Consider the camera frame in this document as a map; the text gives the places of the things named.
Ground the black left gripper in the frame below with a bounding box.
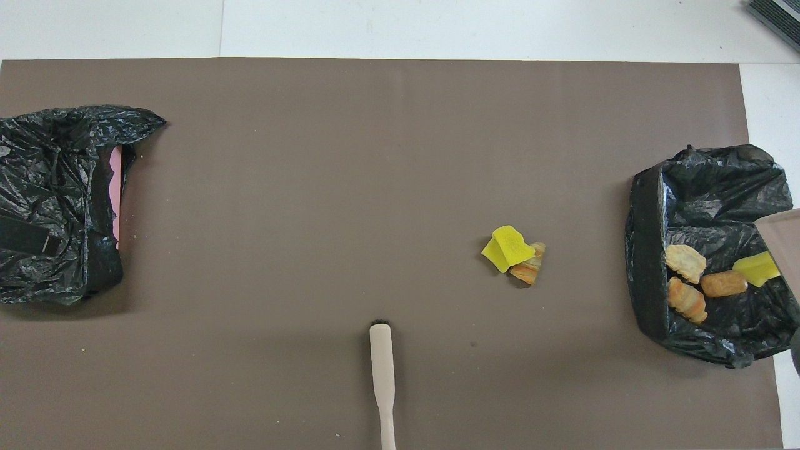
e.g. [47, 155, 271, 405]
[0, 215, 61, 256]

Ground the beige hand brush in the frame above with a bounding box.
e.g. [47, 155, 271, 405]
[369, 320, 397, 450]

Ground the yellow sponge piece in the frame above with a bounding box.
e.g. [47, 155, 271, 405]
[481, 225, 536, 274]
[732, 251, 781, 288]

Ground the striped orange croissant toy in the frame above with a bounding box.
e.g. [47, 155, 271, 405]
[509, 242, 546, 286]
[667, 277, 709, 324]

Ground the pale pastry toy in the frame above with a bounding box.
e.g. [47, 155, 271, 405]
[664, 244, 708, 284]

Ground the brown bread roll toy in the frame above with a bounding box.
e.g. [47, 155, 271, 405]
[699, 270, 749, 298]

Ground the beige plastic dustpan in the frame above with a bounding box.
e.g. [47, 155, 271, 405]
[754, 209, 800, 289]

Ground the right black-lined bin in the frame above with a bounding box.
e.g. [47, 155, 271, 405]
[0, 105, 167, 306]

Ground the black-lined bin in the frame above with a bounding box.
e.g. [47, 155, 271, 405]
[625, 144, 800, 368]
[0, 105, 167, 306]

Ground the pink plastic bin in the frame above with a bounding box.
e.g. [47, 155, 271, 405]
[109, 145, 126, 251]

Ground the left black-lined bin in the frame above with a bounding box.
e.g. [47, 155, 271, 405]
[625, 144, 800, 368]

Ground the brown table mat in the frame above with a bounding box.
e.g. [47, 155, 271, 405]
[0, 57, 784, 450]

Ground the dark ribbed grey device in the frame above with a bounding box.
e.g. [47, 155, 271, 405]
[745, 0, 800, 54]

